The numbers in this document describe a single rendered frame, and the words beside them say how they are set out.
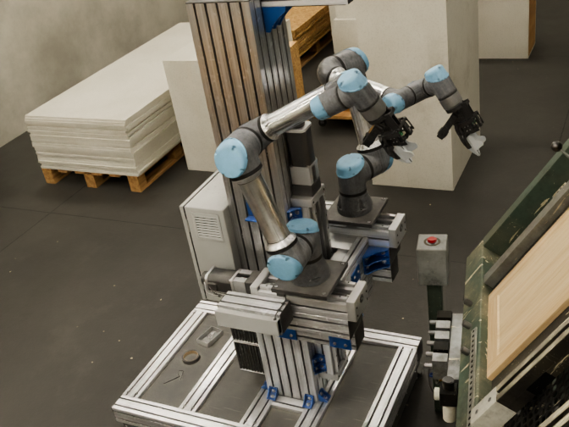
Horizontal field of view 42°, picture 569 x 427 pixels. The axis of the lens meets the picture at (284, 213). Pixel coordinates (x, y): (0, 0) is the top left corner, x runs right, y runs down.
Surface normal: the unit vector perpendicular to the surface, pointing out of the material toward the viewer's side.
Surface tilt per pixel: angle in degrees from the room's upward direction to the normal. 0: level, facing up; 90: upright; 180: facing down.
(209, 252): 90
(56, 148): 90
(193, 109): 90
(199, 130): 90
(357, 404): 0
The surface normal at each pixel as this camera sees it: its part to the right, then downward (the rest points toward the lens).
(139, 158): 0.90, 0.09
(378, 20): -0.41, 0.51
